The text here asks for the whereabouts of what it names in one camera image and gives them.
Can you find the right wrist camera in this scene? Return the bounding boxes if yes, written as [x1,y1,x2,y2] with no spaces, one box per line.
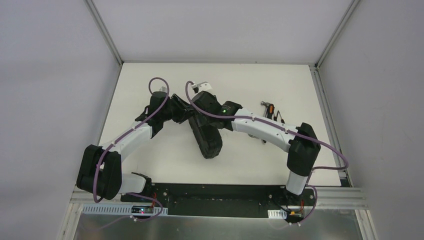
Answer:
[191,81,213,94]

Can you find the right white cable duct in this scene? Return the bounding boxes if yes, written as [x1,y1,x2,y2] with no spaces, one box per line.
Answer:
[267,209,287,220]

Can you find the black plastic tool case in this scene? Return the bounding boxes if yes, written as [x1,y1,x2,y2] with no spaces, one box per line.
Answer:
[188,115,223,159]

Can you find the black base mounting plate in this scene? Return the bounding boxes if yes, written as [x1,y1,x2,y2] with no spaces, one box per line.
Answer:
[120,183,316,219]

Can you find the white cable duct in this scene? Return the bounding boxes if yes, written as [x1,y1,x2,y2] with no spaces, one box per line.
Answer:
[267,209,287,220]
[82,203,168,216]

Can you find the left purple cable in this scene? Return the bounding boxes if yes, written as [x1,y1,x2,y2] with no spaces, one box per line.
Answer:
[92,77,170,204]

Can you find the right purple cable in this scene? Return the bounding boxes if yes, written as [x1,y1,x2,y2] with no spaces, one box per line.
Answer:
[184,80,349,226]

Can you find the orange handled pliers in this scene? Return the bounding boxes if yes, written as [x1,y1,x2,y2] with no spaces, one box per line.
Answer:
[265,103,285,124]

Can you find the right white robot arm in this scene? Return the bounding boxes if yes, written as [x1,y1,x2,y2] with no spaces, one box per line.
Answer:
[189,91,321,205]

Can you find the hammer with black handle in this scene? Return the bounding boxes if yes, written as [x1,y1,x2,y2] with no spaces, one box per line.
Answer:
[260,101,270,117]

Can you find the aluminium frame rail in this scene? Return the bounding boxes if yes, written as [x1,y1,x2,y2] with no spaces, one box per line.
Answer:
[70,186,369,210]

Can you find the purple cable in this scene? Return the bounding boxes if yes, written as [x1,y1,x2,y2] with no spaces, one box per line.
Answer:
[184,80,349,226]
[92,77,170,204]

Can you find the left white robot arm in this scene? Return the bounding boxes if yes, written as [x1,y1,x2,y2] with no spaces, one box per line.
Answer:
[76,91,196,203]

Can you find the left white cable duct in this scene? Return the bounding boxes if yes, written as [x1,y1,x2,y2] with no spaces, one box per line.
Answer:
[82,203,168,216]

